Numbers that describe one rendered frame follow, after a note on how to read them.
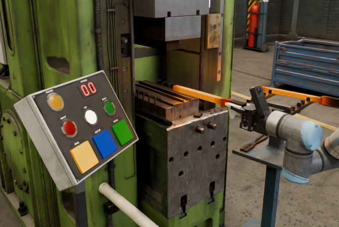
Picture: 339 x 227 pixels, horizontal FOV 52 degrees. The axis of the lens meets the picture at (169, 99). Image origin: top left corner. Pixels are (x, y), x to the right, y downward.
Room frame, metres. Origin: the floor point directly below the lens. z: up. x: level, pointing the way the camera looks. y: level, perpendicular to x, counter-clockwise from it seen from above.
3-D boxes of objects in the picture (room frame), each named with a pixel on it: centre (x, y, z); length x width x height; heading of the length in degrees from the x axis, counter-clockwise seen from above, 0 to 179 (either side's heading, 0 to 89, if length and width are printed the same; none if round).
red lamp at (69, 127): (0.93, 0.29, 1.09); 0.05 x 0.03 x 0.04; 129
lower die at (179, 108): (1.64, 0.07, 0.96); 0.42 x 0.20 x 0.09; 39
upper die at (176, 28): (1.64, 0.07, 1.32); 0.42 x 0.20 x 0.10; 39
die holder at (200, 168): (1.68, 0.04, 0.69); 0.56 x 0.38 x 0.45; 39
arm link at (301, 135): (1.06, -0.43, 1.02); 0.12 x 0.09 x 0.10; 39
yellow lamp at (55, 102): (0.95, 0.33, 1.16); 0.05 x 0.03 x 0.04; 129
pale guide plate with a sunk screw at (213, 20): (1.78, -0.22, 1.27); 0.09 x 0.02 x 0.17; 129
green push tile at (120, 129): (1.10, 0.16, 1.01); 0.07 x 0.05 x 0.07; 154
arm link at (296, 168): (1.07, -0.44, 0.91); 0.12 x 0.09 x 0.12; 114
